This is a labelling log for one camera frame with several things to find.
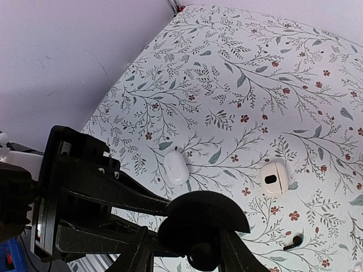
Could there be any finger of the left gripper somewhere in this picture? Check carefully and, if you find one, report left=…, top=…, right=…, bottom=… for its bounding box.
left=55, top=214, right=171, bottom=257
left=62, top=167, right=170, bottom=215

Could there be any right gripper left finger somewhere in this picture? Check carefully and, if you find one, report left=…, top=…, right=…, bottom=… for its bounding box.
left=105, top=227, right=154, bottom=272

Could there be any floral patterned table mat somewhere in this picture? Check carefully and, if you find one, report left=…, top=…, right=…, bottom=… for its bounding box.
left=83, top=5, right=362, bottom=271

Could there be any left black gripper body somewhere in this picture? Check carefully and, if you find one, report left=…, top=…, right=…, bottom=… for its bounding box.
left=31, top=125, right=120, bottom=262

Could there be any left aluminium frame post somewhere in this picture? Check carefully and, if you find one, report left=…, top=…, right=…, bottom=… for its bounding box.
left=166, top=0, right=185, bottom=13

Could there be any black earbud charging case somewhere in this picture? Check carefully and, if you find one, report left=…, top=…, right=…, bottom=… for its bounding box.
left=158, top=191, right=250, bottom=271

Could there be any black earbud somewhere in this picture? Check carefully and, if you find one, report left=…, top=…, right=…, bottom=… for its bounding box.
left=283, top=236, right=303, bottom=251

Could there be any open white charging case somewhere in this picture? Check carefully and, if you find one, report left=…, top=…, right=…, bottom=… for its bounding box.
left=259, top=162, right=289, bottom=197

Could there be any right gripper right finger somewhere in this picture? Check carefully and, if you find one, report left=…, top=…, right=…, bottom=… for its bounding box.
left=221, top=229, right=269, bottom=272

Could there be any closed white charging case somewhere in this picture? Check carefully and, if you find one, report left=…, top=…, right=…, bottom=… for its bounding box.
left=164, top=151, right=189, bottom=185

